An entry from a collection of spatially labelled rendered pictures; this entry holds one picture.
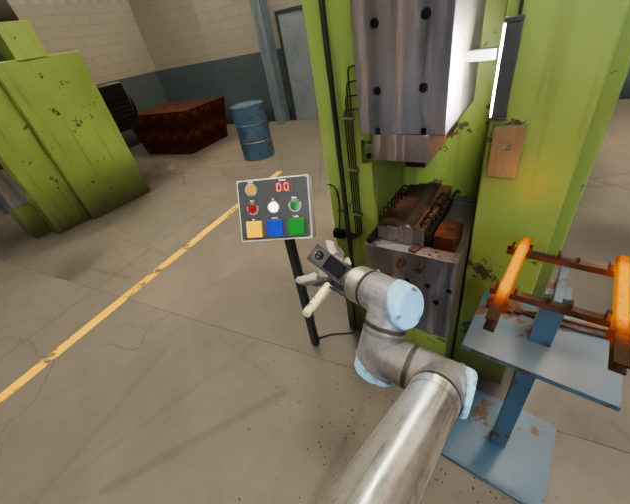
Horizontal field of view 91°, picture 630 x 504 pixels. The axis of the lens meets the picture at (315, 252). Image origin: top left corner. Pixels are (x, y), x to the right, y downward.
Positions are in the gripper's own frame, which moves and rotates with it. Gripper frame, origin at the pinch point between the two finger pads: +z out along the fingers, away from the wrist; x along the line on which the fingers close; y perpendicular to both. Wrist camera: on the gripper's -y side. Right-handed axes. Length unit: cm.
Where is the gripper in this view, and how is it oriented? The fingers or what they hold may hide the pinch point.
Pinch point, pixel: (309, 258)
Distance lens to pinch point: 89.9
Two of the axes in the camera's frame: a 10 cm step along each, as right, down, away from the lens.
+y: 5.9, 6.0, 5.4
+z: -5.3, -2.1, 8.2
